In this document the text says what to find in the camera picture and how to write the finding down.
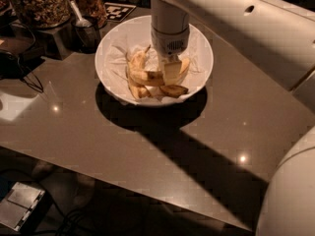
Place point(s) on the small glass nut jar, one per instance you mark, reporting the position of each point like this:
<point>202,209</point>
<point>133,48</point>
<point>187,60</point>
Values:
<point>95,9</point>

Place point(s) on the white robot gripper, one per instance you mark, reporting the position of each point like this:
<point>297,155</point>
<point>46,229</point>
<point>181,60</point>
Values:
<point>168,43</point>

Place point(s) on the metal stand block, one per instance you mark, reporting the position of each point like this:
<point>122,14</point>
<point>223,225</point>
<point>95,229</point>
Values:
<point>58,43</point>

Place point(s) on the white paper napkin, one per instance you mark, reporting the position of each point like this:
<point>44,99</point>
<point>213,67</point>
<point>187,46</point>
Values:
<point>136,77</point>

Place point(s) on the large glass nut jar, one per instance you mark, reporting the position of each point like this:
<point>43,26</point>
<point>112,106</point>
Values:
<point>42,14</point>

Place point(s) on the white plastic spoon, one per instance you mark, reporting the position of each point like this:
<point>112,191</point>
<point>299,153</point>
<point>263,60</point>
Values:
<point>80,20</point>

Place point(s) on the yellow banana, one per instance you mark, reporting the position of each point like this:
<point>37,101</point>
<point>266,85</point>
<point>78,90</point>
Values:
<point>155,78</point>
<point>174,90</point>
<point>137,75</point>

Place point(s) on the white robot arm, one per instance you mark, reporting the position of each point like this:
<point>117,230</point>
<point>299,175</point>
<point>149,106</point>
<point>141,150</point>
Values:
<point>276,40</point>

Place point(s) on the white bowl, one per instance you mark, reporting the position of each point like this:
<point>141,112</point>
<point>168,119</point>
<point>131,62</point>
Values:
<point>124,33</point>

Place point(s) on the black white marker tag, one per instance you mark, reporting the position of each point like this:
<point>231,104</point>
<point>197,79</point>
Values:
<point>118,12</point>

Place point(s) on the dark cup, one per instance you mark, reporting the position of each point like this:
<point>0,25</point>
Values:
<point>86,39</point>

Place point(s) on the grey box on floor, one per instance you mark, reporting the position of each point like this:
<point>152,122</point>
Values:
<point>19,207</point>

